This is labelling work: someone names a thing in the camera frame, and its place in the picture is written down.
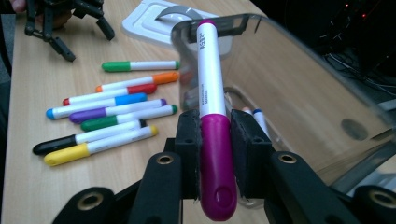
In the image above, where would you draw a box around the clear plastic storage box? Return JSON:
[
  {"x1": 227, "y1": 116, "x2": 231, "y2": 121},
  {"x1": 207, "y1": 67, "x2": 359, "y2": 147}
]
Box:
[{"x1": 170, "y1": 12, "x2": 396, "y2": 209}]

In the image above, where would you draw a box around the yellow marker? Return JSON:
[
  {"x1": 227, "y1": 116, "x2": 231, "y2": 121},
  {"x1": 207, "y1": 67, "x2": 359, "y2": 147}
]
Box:
[{"x1": 43, "y1": 124, "x2": 159, "y2": 167}]

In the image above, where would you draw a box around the light green marker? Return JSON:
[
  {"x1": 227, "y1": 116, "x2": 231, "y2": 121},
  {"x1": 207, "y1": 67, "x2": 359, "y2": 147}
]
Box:
[{"x1": 101, "y1": 60, "x2": 181, "y2": 74}]

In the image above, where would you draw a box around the light blue marker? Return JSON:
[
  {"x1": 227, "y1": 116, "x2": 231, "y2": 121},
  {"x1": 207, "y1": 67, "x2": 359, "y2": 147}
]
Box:
[{"x1": 45, "y1": 91, "x2": 149, "y2": 120}]

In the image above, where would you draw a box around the white lid with grey handle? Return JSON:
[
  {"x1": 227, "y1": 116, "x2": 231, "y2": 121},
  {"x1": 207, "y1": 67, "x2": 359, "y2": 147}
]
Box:
[{"x1": 120, "y1": 0, "x2": 233, "y2": 59}]

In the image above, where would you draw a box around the purple marker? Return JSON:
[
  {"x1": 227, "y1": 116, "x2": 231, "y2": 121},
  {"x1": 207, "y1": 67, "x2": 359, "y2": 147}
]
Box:
[{"x1": 68, "y1": 98, "x2": 168, "y2": 125}]

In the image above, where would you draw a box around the magenta marker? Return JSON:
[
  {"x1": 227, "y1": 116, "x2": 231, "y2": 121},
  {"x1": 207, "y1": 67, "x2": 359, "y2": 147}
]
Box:
[{"x1": 195, "y1": 19, "x2": 238, "y2": 222}]

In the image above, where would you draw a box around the orange marker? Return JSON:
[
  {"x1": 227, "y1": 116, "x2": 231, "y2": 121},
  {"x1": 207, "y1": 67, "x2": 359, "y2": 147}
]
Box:
[{"x1": 95, "y1": 71, "x2": 180, "y2": 93}]

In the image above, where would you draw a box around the dark green marker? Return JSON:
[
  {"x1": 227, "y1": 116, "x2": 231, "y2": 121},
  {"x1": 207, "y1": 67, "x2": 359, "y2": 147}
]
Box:
[{"x1": 80, "y1": 104, "x2": 178, "y2": 133}]

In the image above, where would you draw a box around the dark blue marker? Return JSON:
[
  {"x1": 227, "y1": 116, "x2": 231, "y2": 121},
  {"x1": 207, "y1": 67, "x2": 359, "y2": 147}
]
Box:
[{"x1": 251, "y1": 107, "x2": 272, "y2": 139}]

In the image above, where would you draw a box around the black marker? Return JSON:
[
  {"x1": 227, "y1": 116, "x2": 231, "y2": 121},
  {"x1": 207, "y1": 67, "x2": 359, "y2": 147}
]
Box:
[{"x1": 32, "y1": 119, "x2": 148, "y2": 156}]

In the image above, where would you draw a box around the red marker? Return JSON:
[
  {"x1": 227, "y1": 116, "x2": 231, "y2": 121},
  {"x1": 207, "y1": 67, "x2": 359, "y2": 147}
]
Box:
[{"x1": 62, "y1": 83, "x2": 158, "y2": 107}]

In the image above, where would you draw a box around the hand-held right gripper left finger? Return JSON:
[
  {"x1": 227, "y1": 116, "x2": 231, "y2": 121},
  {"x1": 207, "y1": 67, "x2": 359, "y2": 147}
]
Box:
[{"x1": 173, "y1": 108, "x2": 203, "y2": 201}]

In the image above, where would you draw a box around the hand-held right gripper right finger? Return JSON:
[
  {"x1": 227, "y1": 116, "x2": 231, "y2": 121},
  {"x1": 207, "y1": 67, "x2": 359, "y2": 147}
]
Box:
[{"x1": 229, "y1": 108, "x2": 276, "y2": 201}]

